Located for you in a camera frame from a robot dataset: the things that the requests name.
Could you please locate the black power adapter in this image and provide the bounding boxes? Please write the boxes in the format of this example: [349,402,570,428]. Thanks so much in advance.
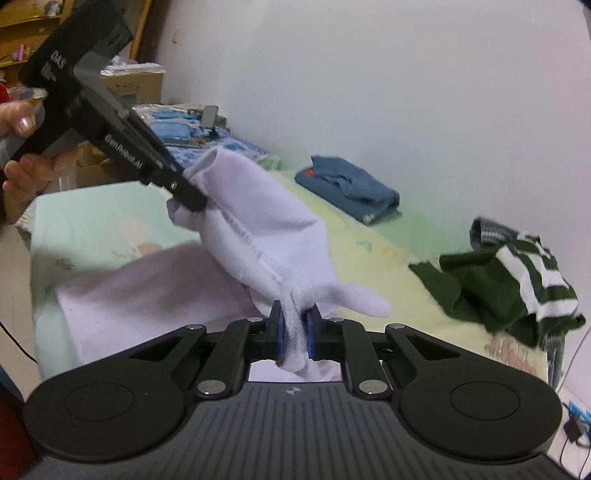
[564,413,584,442]

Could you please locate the white cable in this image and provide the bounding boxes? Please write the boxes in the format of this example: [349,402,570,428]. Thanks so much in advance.
[556,325,591,398]

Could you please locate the pastel cartoon printed bedsheet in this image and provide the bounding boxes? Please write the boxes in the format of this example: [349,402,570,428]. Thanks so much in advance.
[30,157,561,398]

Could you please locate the person's left hand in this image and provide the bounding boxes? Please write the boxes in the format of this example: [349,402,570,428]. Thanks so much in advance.
[0,100,78,225]

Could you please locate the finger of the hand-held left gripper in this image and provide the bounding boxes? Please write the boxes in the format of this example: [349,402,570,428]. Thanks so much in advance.
[131,114,208,212]

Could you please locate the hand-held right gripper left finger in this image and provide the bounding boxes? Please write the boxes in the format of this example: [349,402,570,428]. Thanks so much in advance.
[131,300,285,400]

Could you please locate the dark green striped sweater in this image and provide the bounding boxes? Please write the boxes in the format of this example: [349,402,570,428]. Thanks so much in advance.
[409,233,587,349]

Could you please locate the cardboard box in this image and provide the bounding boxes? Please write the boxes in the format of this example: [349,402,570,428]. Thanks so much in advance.
[99,69,164,110]

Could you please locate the wooden shelf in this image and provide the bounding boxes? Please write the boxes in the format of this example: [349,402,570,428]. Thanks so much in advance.
[0,0,153,88]

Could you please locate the grey striped knit garment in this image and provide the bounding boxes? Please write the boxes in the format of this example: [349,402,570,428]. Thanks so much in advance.
[470,218,520,250]

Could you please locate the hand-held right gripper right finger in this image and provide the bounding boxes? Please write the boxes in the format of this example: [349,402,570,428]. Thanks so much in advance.
[305,305,460,400]

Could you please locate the person's red clothing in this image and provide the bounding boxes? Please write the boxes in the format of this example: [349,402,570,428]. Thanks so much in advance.
[0,383,40,476]

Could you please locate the blue plastic packets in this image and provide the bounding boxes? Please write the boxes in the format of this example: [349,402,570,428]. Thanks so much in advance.
[152,115,192,140]

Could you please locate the folded blue sweater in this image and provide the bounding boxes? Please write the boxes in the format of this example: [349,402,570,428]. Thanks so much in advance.
[295,156,400,226]

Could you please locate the white shirt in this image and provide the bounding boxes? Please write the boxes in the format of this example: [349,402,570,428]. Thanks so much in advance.
[55,147,391,384]

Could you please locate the blue patterned towel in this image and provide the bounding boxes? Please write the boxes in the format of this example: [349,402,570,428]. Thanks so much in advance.
[164,124,269,168]

